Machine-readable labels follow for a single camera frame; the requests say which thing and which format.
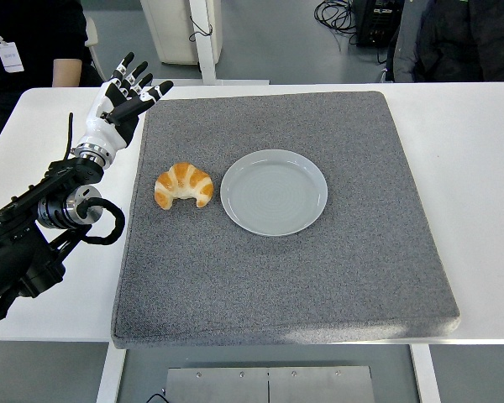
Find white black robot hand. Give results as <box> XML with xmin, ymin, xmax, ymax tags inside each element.
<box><xmin>76</xmin><ymin>51</ymin><xmax>175</xmax><ymax>155</ymax></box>

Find golden croissant bread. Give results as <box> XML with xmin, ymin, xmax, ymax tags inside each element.
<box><xmin>154</xmin><ymin>162</ymin><xmax>215</xmax><ymax>210</ymax></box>

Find round grey plate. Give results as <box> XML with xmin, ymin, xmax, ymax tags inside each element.
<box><xmin>219</xmin><ymin>148</ymin><xmax>329</xmax><ymax>238</ymax></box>

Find grey metal plate with screws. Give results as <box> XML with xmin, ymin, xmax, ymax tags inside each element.
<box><xmin>164</xmin><ymin>365</ymin><xmax>377</xmax><ymax>403</ymax></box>

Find white chair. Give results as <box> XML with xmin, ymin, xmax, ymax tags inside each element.
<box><xmin>83</xmin><ymin>16</ymin><xmax>101</xmax><ymax>71</ymax></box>

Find white name badge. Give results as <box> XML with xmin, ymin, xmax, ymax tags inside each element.
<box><xmin>0</xmin><ymin>40</ymin><xmax>25</xmax><ymax>74</ymax></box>

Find white table column with base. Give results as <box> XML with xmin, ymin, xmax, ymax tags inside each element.
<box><xmin>151</xmin><ymin>0</ymin><xmax>271</xmax><ymax>86</ymax></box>

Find person with badge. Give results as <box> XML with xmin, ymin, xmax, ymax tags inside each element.
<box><xmin>0</xmin><ymin>0</ymin><xmax>106</xmax><ymax>165</ymax></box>

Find grey felt mat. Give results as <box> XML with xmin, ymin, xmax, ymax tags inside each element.
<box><xmin>110</xmin><ymin>90</ymin><xmax>462</xmax><ymax>351</ymax></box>

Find white table leg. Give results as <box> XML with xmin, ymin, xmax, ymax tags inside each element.
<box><xmin>409</xmin><ymin>343</ymin><xmax>443</xmax><ymax>403</ymax></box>
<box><xmin>95</xmin><ymin>343</ymin><xmax>128</xmax><ymax>403</ymax></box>

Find black equipment box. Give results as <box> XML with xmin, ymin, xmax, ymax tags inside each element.
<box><xmin>354</xmin><ymin>0</ymin><xmax>405</xmax><ymax>49</ymax></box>

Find person in dark jacket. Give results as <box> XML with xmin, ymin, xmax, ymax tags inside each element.
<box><xmin>385</xmin><ymin>0</ymin><xmax>504</xmax><ymax>84</ymax></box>

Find black floor cables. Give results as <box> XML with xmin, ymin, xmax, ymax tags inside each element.
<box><xmin>313</xmin><ymin>0</ymin><xmax>365</xmax><ymax>47</ymax></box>

